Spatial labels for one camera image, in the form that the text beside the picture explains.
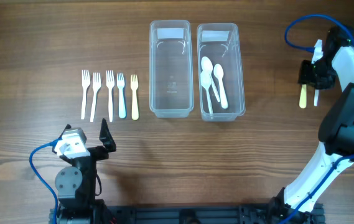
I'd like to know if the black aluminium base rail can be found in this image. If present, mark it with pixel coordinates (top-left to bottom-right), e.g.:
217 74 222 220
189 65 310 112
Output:
49 203 324 224

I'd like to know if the white plastic fork far left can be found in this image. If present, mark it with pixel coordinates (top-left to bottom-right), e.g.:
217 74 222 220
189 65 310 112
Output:
81 70 91 119

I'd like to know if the left clear plastic container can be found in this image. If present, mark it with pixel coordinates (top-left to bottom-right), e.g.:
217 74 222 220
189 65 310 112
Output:
149 20 193 118

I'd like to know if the yellow plastic spoon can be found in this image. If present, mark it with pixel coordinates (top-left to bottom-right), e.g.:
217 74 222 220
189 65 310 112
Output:
299 85 307 109

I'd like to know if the white plastic fork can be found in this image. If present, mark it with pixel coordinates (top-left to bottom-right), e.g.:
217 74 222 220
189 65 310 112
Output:
81 70 91 119
90 72 101 122
106 70 115 122

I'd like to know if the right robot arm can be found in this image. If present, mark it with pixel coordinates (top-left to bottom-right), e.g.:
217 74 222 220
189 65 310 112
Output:
266 26 354 223

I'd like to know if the left blue cable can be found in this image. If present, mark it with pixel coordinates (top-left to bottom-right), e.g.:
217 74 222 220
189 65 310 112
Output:
28 139 60 224

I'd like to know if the clear plastic container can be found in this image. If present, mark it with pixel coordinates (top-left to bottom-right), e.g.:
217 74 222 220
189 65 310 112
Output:
197 23 246 122
149 20 193 118

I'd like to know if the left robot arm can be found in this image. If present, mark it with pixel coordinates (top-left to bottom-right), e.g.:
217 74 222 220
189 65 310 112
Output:
49 118 117 224

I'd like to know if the translucent white plastic spoon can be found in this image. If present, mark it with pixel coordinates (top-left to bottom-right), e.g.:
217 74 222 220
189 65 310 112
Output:
314 90 319 106

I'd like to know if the light blue plastic fork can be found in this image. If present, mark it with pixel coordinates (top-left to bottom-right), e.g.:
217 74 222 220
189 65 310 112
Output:
117 73 126 119

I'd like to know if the right clear plastic container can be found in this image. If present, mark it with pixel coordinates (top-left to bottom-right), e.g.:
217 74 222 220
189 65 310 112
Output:
197 23 246 122

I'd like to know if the yellow plastic fork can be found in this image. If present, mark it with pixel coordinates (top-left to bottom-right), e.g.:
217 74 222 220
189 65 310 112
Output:
130 74 139 120

